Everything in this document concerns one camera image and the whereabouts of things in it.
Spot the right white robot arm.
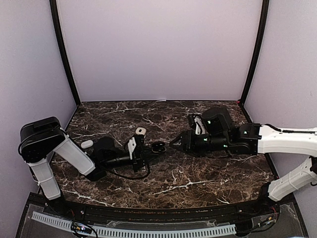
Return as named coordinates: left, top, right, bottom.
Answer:
left=169, top=107, right=317, bottom=215

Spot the white slotted cable duct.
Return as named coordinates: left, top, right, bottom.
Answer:
left=31, top=211, right=236, bottom=238

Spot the black front rail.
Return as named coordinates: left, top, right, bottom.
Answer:
left=42, top=198, right=280, bottom=225

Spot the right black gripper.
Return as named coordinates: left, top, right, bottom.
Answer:
left=169, top=129, right=230, bottom=158

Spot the white oval charging case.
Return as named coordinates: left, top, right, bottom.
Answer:
left=81, top=140, right=94, bottom=149

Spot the right black frame post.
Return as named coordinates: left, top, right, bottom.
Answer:
left=239, top=0, right=269, bottom=107

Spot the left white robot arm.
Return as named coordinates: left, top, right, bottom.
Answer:
left=18, top=117, right=166, bottom=216

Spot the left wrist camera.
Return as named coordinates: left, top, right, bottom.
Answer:
left=127, top=135, right=145, bottom=160

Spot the small white charging case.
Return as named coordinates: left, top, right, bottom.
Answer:
left=135, top=127, right=147, bottom=135

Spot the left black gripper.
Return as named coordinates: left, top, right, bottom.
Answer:
left=103, top=146, right=159, bottom=173

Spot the black earbud case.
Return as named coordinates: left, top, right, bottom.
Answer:
left=151, top=141, right=166, bottom=153

